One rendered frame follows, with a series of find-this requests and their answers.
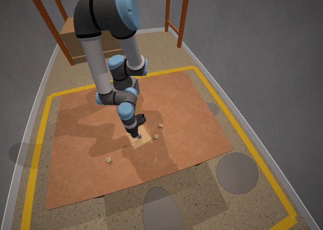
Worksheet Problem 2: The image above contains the tan square mat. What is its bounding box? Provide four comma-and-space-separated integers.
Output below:
126, 125, 151, 150

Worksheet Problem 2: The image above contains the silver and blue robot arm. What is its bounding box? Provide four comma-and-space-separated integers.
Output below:
74, 0, 147, 126

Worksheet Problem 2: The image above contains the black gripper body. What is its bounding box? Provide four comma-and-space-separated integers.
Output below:
124, 114, 146, 138

